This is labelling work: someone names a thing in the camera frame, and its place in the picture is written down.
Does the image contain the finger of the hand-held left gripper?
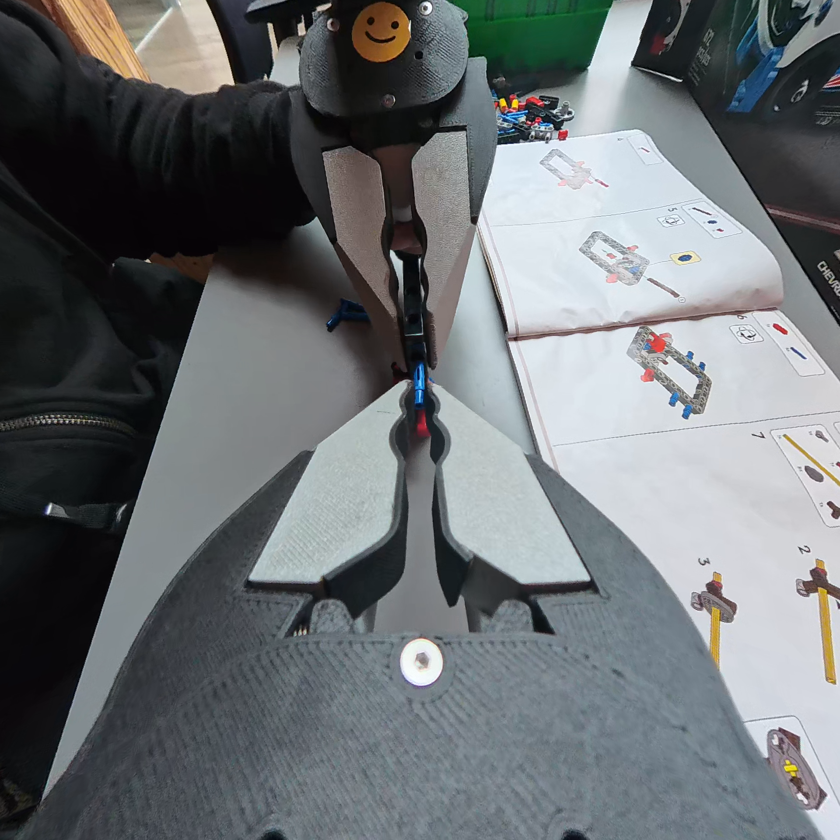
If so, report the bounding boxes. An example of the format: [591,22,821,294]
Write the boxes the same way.
[409,126,478,370]
[320,143,409,380]

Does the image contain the person's torso in black jacket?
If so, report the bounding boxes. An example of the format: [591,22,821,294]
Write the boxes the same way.
[0,0,207,840]

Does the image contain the green plastic bin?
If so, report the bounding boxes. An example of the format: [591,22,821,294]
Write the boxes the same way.
[453,0,614,74]

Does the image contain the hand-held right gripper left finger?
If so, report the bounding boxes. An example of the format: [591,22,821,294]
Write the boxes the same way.
[247,379,412,620]

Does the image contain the black chair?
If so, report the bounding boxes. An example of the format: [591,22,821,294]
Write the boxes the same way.
[205,0,277,85]

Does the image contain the black lego set box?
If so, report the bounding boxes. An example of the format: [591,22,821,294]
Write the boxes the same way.
[630,0,840,306]

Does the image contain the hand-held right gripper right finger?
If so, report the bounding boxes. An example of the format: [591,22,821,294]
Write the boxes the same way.
[430,384,596,609]

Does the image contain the pile of loose lego pieces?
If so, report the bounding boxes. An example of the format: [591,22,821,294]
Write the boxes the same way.
[490,75,578,145]

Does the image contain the person's left hand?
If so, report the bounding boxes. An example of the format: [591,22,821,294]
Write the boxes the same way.
[377,143,427,257]

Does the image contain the lego instruction booklet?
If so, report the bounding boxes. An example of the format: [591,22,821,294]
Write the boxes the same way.
[476,128,840,840]

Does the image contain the black lego frame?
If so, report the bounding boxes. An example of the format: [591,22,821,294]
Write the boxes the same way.
[392,252,439,439]

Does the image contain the person's left forearm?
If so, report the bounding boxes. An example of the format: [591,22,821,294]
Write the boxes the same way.
[39,56,317,260]

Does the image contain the wooden post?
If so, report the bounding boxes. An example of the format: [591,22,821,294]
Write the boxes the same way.
[29,0,152,83]

